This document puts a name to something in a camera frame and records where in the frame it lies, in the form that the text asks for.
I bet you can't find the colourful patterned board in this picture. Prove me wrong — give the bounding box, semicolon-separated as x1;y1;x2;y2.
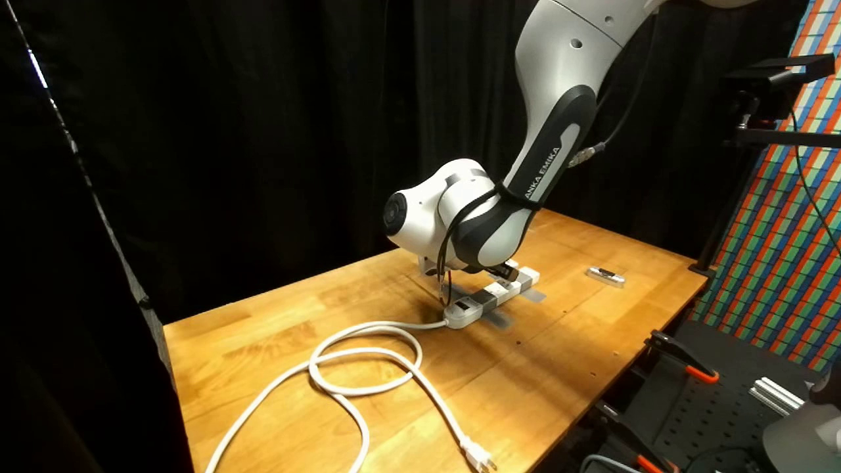
690;0;841;376

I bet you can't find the white power strip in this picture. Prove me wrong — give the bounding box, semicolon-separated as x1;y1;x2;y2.
442;263;544;330

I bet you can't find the black curtain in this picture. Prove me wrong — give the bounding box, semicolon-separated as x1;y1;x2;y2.
0;0;790;473

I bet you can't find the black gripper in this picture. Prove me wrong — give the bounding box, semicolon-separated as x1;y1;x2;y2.
477;259;522;289

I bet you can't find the white power cord with plug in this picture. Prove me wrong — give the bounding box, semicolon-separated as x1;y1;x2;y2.
204;316;498;473

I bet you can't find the black perforated board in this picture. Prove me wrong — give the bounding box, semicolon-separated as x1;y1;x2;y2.
576;318;841;473

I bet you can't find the silver aluminium bar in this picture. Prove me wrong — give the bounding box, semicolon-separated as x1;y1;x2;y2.
745;376;807;419

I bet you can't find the small silver black device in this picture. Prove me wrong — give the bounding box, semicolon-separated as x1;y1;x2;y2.
584;263;627;289

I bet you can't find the black camera on stand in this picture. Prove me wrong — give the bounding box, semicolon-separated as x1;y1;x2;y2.
690;49;841;272

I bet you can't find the orange black clamp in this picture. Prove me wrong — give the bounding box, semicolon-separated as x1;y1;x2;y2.
592;398;682;473
643;329;726;389

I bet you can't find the silver metal frame post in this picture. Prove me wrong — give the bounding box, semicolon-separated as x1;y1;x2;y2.
21;41;174;371

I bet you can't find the grey round lamp head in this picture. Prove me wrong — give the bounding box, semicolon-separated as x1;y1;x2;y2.
758;404;841;473

